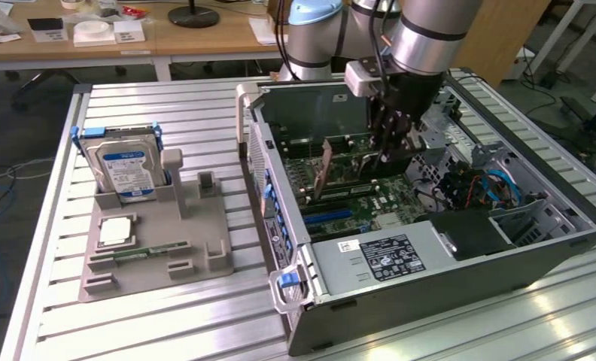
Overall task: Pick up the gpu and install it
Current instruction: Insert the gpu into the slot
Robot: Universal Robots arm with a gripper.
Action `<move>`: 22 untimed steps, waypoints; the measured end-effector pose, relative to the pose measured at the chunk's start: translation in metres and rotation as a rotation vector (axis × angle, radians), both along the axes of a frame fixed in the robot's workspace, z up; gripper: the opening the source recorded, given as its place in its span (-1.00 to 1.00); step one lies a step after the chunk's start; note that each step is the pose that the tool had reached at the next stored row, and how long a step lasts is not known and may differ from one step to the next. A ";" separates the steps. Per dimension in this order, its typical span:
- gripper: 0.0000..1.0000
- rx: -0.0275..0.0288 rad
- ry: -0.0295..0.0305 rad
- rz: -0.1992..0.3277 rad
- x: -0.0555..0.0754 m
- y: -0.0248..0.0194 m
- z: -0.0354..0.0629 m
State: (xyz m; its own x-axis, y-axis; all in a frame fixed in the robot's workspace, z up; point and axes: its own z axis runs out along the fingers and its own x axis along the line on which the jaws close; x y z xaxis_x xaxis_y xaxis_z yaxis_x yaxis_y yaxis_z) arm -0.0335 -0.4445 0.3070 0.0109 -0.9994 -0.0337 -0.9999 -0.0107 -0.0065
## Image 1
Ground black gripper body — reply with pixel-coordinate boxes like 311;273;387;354
376;69;448;123

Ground green graphics card black shroud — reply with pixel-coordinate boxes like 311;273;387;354
311;135;412;202

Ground metal disk bay cage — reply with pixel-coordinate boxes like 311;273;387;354
405;88;480;181

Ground green motherboard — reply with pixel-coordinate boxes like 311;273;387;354
272;133;429;241

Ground installed black RAM stick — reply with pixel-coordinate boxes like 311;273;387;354
305;187;380;206

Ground wooden cabinet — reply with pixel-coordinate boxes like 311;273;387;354
392;0;554;88

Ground blue expansion slot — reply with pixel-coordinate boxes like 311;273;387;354
301;209;353;226

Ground white paper stack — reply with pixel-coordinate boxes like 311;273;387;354
247;17;289;46

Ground grey power supply unit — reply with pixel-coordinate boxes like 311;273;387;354
311;220;460;296

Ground black open PC case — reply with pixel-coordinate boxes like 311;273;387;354
235;73;596;356

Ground black round lamp base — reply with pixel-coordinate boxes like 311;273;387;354
167;0;223;29

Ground hard disk blue label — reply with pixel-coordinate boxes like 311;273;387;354
68;122;164;206

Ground grey parts rack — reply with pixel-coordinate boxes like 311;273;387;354
78;148;237;306

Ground small white labelled box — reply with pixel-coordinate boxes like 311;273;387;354
112;20;148;44

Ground red packet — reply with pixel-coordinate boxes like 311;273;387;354
120;3;152;20

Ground silver CPU chip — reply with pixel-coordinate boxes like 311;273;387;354
98;220;133;247

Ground white box round recess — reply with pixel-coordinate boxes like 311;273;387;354
73;20;117;49

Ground green RAM stick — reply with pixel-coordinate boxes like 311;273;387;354
112;242;188;264

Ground black office chair base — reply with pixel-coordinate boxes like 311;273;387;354
4;67;81;112

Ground white box black lid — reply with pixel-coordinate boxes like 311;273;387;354
26;17;69;43

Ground wooden desk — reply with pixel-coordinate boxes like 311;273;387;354
0;0;429;73

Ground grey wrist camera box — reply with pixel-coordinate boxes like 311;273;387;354
344;59;385;98

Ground blue data wire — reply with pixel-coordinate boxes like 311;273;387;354
480;169;524;208

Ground grey plastic drive bracket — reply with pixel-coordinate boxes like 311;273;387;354
488;197;554;247

